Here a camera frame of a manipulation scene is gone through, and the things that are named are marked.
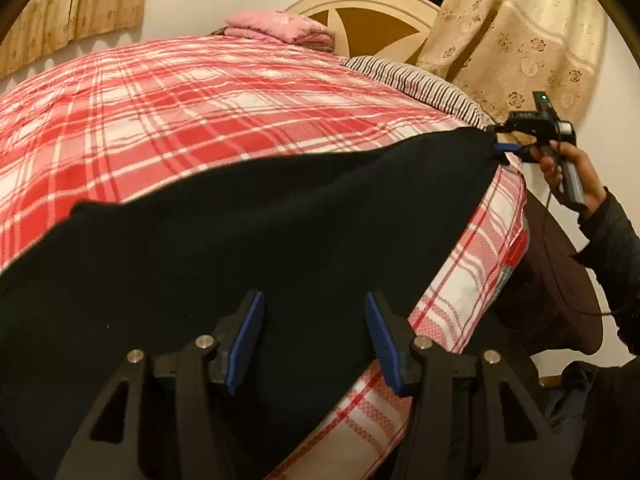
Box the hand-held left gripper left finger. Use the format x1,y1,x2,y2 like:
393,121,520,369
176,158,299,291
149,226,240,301
55,290,266,480

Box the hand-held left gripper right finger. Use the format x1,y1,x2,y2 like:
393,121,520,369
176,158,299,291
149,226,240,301
364,291,573,480

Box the black pants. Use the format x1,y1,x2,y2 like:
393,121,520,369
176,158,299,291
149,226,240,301
0,127,511,480

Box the person's right forearm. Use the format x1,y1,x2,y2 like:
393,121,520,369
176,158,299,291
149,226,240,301
575,187,640,351

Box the person's right hand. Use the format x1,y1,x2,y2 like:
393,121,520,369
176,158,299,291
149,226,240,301
531,141,608,218

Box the striped pillow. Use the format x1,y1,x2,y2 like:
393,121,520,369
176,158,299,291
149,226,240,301
340,56,493,128

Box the cream wooden headboard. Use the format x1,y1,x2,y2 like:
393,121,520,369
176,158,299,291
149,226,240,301
285,0,443,61

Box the person's dark clothing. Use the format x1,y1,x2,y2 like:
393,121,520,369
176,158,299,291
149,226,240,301
540,355,640,480

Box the red plaid bed sheet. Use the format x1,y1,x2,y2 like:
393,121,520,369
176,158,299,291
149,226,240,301
0,35,531,480

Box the pink folded blanket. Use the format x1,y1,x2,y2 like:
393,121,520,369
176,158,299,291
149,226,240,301
223,10,336,52

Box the beige floral window curtain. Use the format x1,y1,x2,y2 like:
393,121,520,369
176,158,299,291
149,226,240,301
0,0,153,78

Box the thin black cable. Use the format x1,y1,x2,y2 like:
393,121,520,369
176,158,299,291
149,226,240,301
542,185,623,318

